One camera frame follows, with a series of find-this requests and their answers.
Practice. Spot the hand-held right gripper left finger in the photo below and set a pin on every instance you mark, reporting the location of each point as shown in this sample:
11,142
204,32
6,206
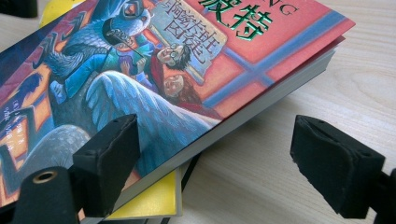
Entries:
109,165

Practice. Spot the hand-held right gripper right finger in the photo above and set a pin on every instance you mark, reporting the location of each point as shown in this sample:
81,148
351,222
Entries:
336,168

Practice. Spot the yellow book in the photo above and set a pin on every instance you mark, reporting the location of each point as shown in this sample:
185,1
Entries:
149,199

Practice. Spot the colourful illustrated red book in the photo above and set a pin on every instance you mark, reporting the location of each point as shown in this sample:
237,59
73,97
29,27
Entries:
186,77

